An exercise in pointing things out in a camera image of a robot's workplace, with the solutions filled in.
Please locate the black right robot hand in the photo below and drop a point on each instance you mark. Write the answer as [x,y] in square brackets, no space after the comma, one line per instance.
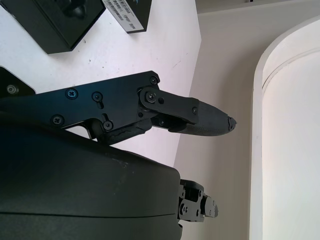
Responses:
[75,175]

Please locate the black RealSense box lid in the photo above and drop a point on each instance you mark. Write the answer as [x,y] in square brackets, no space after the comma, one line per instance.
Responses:
[136,15]

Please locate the black camera box base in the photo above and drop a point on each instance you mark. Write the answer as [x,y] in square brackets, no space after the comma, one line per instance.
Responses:
[47,32]

